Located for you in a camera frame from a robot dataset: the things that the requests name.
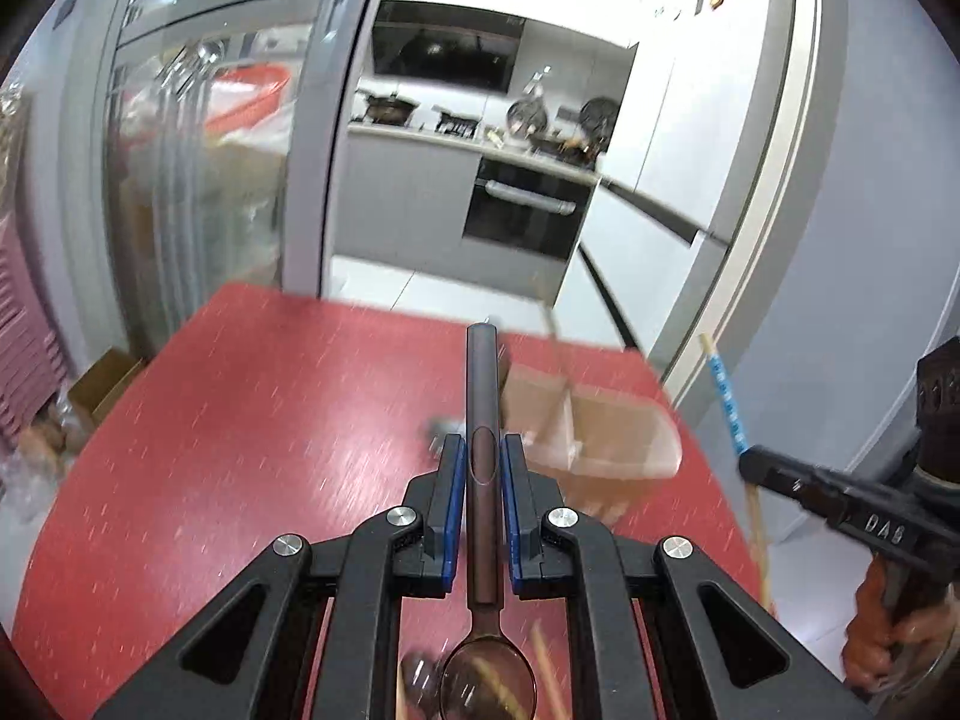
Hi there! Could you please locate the small dark spoon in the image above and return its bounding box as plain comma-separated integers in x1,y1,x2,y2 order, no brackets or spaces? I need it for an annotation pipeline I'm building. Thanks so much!
397,652,443,720

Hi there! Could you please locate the white refrigerator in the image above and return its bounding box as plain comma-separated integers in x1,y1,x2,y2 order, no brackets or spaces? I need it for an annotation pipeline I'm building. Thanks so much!
600,0,848,391

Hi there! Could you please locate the person's right hand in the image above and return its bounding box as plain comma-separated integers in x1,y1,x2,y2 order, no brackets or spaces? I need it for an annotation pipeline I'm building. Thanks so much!
840,562,960,706

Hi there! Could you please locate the plain wooden chopstick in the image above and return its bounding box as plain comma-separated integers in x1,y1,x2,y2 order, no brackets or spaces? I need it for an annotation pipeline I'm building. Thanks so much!
532,277,575,406

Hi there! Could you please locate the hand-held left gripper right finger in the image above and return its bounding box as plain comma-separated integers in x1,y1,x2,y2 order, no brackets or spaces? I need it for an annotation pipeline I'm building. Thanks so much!
501,433,875,720

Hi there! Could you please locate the blue patterned chopstick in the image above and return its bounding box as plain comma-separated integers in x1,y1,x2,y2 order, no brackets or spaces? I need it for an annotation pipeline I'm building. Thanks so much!
697,334,777,608

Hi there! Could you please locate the round wire strainer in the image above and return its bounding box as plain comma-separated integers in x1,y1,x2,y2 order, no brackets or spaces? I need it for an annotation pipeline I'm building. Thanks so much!
506,71,552,136

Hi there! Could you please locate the black built-in oven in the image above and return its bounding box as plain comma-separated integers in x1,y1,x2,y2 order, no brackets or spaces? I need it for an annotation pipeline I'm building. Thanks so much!
461,157,593,263

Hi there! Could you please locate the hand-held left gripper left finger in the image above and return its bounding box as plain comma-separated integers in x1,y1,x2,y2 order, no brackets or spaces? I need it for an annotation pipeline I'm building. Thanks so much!
94,433,466,720

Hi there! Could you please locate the dark-handled clear spoon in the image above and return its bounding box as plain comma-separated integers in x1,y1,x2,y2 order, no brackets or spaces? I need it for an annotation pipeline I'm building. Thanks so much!
439,322,539,720

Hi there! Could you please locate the cardboard box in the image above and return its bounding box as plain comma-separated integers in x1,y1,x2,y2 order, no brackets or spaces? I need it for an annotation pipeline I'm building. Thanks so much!
67,349,147,432

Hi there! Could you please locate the black range hood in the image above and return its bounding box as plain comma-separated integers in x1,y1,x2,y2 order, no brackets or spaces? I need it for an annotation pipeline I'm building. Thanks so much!
371,0,526,95

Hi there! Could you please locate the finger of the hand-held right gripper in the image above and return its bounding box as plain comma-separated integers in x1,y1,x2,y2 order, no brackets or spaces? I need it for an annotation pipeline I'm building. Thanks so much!
739,446,938,578

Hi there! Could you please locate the beige utensil holder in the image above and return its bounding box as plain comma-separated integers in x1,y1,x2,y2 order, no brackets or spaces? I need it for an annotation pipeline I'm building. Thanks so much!
501,364,683,526

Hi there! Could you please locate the small dark metal object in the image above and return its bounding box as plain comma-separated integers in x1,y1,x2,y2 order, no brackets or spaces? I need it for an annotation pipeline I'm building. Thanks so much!
420,416,462,458

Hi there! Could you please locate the round dark pan lid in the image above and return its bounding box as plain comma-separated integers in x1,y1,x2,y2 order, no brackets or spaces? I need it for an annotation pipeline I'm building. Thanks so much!
577,94,620,140

